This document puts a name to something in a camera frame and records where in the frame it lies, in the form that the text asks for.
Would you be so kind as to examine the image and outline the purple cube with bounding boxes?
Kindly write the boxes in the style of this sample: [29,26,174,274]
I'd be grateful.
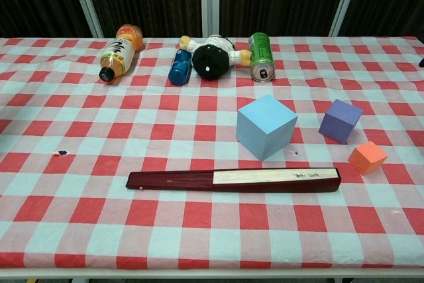
[318,99,364,145]

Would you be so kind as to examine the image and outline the small orange cube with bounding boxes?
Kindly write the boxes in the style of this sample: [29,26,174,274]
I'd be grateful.
[347,141,388,176]

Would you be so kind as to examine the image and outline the green drink can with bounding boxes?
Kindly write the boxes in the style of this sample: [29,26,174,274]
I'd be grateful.
[248,32,276,83]

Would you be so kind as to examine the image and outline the large light blue cube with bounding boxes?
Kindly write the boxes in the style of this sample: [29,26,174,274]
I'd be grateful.
[235,94,298,162]

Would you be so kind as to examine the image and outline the black white plush doll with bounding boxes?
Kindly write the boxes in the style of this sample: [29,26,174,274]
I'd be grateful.
[179,34,252,81]

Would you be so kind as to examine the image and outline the blue drink can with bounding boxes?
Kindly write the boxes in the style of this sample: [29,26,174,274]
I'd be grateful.
[168,48,193,85]

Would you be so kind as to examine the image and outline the dark red folded fan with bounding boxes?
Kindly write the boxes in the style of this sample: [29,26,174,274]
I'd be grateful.
[125,167,342,194]

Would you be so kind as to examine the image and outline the orange drink plastic bottle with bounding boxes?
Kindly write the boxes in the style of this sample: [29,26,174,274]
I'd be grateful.
[98,23,145,84]

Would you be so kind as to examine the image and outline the red white checkered tablecloth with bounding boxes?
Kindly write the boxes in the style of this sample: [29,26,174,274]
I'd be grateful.
[0,36,424,270]

